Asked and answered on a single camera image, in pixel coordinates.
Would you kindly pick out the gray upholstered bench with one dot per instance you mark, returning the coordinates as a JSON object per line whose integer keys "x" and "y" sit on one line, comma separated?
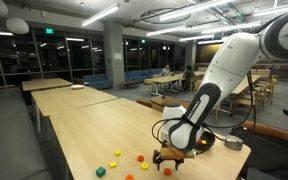
{"x": 7, "y": 133}

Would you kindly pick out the gray tape roll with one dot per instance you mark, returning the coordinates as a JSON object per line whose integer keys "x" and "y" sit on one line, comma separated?
{"x": 233, "y": 143}

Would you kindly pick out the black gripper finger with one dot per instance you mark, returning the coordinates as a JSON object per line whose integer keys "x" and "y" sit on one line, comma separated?
{"x": 178, "y": 164}
{"x": 156, "y": 159}

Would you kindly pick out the wooden dining chair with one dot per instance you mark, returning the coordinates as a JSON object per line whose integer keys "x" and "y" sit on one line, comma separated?
{"x": 247, "y": 101}
{"x": 270, "y": 90}

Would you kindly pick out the seated person dark shirt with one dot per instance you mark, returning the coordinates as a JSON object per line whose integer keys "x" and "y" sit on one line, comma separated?
{"x": 188, "y": 76}

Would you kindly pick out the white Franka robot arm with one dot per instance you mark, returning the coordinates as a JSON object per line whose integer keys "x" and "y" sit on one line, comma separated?
{"x": 237, "y": 63}

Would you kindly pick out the black bowl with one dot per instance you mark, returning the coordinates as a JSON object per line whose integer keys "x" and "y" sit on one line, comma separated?
{"x": 210, "y": 141}

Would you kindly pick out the long ceiling light strip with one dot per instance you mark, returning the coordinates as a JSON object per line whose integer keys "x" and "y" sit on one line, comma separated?
{"x": 165, "y": 30}
{"x": 192, "y": 10}
{"x": 277, "y": 8}
{"x": 197, "y": 37}
{"x": 100, "y": 14}

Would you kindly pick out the blue sofa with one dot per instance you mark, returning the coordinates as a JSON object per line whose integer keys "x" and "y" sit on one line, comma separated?
{"x": 97, "y": 81}
{"x": 144, "y": 73}

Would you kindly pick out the seated person white shirt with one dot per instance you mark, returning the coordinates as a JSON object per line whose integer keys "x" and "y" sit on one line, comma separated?
{"x": 166, "y": 70}

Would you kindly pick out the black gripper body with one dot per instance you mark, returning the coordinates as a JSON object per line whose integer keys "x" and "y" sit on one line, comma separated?
{"x": 169, "y": 160}

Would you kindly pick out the low wooden bench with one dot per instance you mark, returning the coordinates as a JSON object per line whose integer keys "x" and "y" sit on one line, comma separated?
{"x": 129, "y": 82}

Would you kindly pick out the green exit sign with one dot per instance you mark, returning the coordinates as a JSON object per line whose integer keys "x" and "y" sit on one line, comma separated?
{"x": 49, "y": 30}

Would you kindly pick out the open brown cardboard box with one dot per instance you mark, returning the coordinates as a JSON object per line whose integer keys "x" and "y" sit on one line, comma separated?
{"x": 159, "y": 100}

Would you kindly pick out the yellow round pouf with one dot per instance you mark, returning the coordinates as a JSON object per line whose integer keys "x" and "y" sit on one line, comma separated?
{"x": 147, "y": 81}

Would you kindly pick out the gray concrete column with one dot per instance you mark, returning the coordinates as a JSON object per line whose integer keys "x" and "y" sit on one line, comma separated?
{"x": 114, "y": 53}

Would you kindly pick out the light wooden dining table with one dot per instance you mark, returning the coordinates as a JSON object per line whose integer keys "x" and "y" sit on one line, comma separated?
{"x": 164, "y": 79}

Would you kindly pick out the black chair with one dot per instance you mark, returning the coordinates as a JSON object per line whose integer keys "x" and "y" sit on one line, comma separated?
{"x": 267, "y": 160}

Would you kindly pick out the brown wooden chair back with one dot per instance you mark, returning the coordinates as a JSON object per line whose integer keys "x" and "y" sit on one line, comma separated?
{"x": 144, "y": 102}

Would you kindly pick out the green cube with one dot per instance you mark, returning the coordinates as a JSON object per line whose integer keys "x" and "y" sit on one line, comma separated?
{"x": 100, "y": 172}

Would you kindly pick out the yellow cube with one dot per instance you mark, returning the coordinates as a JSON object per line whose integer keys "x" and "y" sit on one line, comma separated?
{"x": 117, "y": 153}
{"x": 113, "y": 165}

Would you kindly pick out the white plate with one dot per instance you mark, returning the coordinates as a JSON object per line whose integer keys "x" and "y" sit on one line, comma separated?
{"x": 77, "y": 87}

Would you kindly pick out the large light wooden table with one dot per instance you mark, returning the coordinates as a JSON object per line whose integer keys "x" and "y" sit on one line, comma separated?
{"x": 245, "y": 85}

